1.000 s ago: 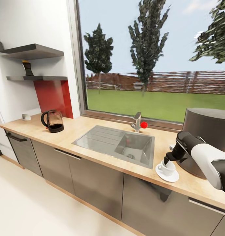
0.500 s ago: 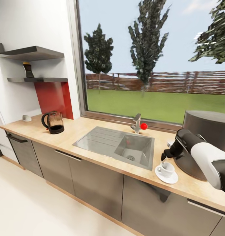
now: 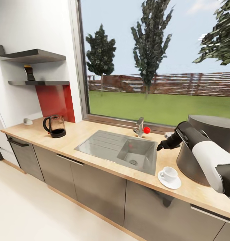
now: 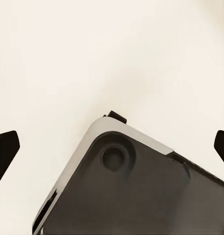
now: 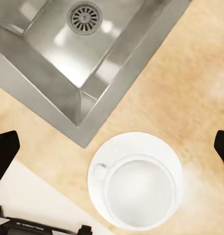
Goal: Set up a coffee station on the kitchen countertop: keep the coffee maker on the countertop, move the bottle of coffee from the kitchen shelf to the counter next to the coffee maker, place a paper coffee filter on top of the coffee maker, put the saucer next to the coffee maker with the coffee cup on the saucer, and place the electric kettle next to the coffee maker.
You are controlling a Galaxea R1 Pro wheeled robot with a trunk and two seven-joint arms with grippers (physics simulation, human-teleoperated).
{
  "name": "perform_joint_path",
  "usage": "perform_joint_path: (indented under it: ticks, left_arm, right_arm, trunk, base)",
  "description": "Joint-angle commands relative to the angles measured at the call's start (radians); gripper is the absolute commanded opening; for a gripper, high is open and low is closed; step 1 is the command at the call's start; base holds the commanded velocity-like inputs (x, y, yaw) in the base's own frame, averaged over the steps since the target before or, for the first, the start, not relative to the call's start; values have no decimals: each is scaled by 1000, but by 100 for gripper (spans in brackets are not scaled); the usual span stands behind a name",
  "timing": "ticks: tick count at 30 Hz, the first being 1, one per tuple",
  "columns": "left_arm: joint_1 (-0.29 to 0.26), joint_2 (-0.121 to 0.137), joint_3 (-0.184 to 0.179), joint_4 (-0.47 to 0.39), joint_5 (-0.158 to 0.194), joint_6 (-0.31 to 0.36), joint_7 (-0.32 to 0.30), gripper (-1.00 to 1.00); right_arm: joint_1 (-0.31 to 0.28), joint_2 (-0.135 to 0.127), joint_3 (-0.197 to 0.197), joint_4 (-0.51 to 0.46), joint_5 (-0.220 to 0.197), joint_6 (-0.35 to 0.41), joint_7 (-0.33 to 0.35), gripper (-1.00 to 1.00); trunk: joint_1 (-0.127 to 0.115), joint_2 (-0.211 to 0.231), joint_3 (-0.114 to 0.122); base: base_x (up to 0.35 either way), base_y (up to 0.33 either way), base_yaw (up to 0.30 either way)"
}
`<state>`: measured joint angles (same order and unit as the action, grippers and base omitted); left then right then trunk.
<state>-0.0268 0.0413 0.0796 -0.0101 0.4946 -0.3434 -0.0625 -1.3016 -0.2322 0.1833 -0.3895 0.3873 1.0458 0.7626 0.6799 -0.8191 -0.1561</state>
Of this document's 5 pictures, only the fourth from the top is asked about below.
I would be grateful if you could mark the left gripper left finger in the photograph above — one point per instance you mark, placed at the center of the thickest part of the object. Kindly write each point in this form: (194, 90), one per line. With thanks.
(9, 147)

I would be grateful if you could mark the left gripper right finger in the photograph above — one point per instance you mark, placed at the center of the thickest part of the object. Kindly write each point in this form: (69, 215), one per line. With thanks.
(219, 143)

